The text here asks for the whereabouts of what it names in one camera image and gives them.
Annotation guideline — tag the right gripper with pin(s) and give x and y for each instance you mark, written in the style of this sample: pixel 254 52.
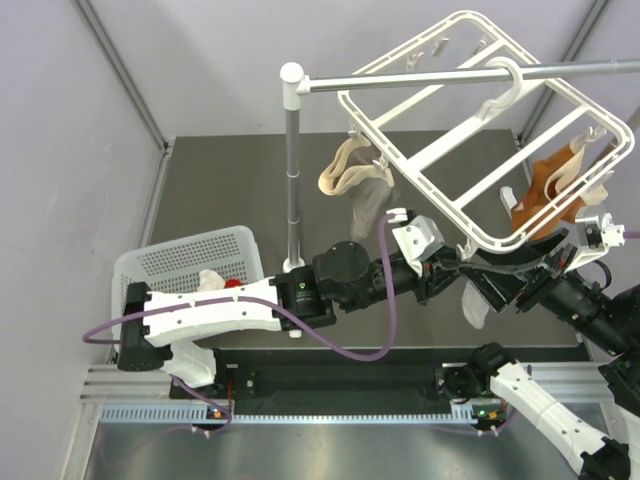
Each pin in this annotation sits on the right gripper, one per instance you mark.
pixel 545 276

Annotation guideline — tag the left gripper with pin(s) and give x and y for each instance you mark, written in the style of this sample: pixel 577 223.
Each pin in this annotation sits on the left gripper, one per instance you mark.
pixel 437 273

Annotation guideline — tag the white sock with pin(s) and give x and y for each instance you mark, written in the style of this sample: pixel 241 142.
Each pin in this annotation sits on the white sock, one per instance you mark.
pixel 210 280
pixel 474 306

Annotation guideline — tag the white clip sock hanger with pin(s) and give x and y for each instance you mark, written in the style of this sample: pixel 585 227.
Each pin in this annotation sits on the white clip sock hanger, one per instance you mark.
pixel 460 38

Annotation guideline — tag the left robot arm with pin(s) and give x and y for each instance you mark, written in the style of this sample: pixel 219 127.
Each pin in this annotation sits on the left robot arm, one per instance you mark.
pixel 343 278

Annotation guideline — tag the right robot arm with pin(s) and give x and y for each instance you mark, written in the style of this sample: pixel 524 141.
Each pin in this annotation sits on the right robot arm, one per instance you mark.
pixel 610 323

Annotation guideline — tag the orange beige sock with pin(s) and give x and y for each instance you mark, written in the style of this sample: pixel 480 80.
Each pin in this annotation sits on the orange beige sock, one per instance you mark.
pixel 551 177

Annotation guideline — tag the grey beige sock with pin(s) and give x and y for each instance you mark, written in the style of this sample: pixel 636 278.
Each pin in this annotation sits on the grey beige sock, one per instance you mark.
pixel 356 172

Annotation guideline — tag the dark grey table mat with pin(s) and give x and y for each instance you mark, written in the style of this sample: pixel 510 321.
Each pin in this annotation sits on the dark grey table mat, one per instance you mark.
pixel 217 182

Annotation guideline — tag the red sock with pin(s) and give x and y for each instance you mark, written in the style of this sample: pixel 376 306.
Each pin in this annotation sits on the red sock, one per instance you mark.
pixel 232 283

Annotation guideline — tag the metal drying rack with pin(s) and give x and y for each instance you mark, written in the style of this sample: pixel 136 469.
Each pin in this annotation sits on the metal drying rack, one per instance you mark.
pixel 295 150

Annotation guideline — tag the white perforated plastic basket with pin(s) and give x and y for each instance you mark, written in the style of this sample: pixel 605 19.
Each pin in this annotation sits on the white perforated plastic basket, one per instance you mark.
pixel 167 274

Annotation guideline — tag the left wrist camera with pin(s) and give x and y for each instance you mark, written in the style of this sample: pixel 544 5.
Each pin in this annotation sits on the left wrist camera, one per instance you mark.
pixel 418 237

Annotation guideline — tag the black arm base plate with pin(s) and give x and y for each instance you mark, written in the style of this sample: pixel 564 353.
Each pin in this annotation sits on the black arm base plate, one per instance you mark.
pixel 327 382

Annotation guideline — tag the slotted grey cable duct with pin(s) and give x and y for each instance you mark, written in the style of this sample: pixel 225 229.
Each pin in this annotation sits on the slotted grey cable duct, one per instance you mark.
pixel 202 414

